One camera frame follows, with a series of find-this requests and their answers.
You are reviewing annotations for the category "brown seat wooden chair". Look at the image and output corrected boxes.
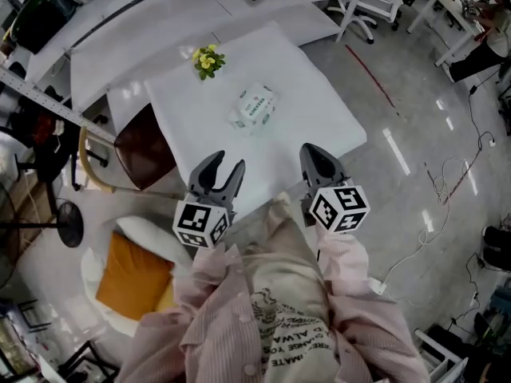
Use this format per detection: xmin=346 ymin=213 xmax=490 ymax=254
xmin=78 ymin=101 xmax=179 ymax=195

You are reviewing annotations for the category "white floor cable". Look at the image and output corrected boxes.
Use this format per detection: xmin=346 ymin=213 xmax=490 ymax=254
xmin=382 ymin=157 xmax=452 ymax=286

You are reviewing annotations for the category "red plush item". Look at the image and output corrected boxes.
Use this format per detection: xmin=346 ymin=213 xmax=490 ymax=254
xmin=31 ymin=113 xmax=55 ymax=145

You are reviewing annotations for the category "white tissue packet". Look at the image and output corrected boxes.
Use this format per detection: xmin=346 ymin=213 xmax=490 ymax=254
xmin=228 ymin=81 xmax=279 ymax=136

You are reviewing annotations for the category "yellow flower pot plant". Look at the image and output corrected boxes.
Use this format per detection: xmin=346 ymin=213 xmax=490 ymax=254
xmin=192 ymin=44 xmax=227 ymax=81

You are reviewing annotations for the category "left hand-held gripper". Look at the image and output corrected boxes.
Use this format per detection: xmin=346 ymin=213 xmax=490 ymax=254
xmin=172 ymin=150 xmax=247 ymax=250

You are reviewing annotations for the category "person's left forearm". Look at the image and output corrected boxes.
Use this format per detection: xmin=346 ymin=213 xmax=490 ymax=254
xmin=175 ymin=243 xmax=240 ymax=314

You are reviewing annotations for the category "white desk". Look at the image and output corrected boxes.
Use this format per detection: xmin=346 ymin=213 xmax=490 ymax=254
xmin=406 ymin=0 xmax=492 ymax=68

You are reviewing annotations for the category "dark green box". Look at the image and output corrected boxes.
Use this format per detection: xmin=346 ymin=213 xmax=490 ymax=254
xmin=7 ymin=0 xmax=77 ymax=55

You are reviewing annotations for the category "person's right forearm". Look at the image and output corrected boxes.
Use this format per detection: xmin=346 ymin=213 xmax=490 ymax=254
xmin=317 ymin=223 xmax=370 ymax=294

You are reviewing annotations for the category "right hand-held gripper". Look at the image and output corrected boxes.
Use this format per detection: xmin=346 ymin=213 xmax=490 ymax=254
xmin=299 ymin=143 xmax=371 ymax=234

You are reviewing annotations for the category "black standing fan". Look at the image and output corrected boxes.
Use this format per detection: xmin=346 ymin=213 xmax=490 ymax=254
xmin=0 ymin=181 xmax=85 ymax=267

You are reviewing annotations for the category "black metal frame stand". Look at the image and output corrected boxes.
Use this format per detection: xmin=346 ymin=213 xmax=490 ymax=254
xmin=55 ymin=340 xmax=121 ymax=383

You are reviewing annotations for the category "white square table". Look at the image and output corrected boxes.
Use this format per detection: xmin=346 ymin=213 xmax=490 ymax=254
xmin=143 ymin=20 xmax=367 ymax=223

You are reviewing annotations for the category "person's body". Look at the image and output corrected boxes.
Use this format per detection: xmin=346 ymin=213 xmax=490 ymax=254
xmin=119 ymin=191 xmax=430 ymax=383

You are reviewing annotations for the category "orange cushion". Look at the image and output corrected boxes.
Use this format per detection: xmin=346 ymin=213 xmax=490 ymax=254
xmin=95 ymin=231 xmax=176 ymax=322

